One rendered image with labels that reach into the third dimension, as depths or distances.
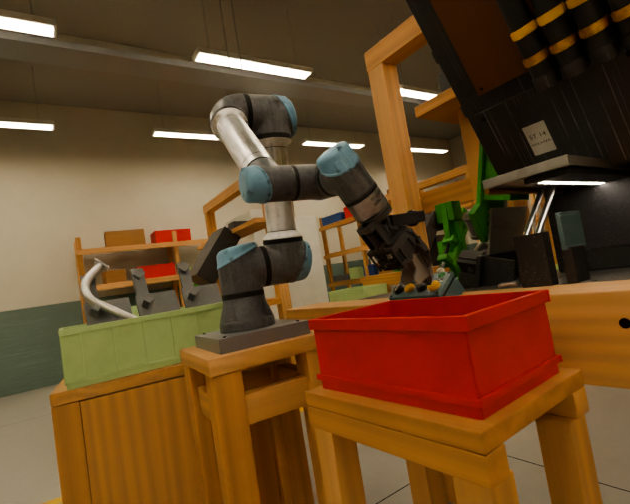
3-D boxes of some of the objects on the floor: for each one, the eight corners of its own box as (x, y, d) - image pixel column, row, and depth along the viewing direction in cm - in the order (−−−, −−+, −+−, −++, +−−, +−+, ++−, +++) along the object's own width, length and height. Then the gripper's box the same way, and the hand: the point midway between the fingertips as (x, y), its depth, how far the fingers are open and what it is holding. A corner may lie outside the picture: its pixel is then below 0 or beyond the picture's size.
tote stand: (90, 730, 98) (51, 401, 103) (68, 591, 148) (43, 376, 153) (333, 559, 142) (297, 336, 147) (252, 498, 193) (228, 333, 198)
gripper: (346, 232, 83) (401, 305, 89) (377, 223, 76) (434, 304, 82) (367, 207, 88) (417, 279, 94) (398, 197, 80) (450, 275, 86)
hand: (428, 277), depth 89 cm, fingers closed
